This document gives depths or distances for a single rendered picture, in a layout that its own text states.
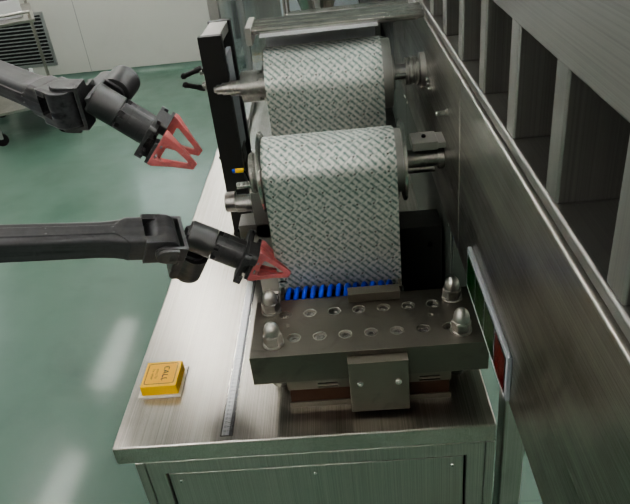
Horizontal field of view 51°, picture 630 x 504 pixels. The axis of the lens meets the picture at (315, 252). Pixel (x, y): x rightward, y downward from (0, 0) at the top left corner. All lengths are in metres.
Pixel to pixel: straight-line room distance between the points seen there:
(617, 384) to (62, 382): 2.59
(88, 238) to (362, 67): 0.61
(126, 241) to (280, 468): 0.48
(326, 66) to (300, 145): 0.23
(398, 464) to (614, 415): 0.74
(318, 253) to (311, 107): 0.31
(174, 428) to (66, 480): 1.32
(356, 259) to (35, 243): 0.56
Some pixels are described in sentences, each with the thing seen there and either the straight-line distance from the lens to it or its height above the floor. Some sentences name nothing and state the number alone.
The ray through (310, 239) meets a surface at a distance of 1.20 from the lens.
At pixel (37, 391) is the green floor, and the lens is 2.93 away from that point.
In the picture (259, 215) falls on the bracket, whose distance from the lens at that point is 1.27.
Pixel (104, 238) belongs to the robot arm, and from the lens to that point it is 1.15.
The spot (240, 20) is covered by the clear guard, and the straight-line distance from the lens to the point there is 2.13.
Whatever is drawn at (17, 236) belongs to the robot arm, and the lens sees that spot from 1.15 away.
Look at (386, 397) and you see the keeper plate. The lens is 1.15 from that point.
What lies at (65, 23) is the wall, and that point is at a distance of 7.21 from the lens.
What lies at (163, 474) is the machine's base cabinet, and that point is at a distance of 1.26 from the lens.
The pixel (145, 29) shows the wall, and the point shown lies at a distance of 6.99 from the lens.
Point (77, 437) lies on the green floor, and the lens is 2.65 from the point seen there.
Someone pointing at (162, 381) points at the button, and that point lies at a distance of 1.29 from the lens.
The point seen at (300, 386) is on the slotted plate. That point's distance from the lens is 1.17.
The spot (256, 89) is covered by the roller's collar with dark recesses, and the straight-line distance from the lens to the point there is 1.39.
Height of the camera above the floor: 1.74
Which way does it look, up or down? 31 degrees down
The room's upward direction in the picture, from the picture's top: 7 degrees counter-clockwise
